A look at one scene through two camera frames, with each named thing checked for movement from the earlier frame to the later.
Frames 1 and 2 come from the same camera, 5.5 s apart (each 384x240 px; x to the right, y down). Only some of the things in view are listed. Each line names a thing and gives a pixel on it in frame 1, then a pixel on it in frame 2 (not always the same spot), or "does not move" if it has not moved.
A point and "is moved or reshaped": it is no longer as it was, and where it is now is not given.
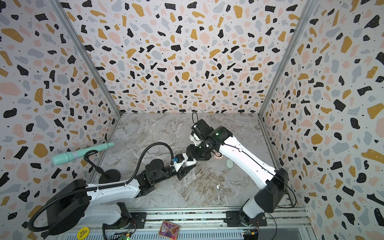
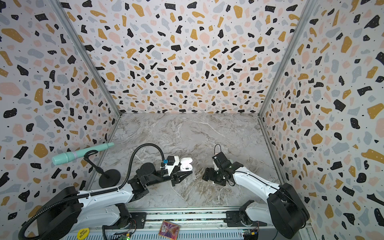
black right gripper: x=194 y=151 → x=216 y=175
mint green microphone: x=63 y=157 does not move
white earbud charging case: x=190 y=163 is moved or reshaped
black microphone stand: x=109 y=175 does not move
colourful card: x=169 y=230 does not move
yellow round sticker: x=83 y=233 does not move
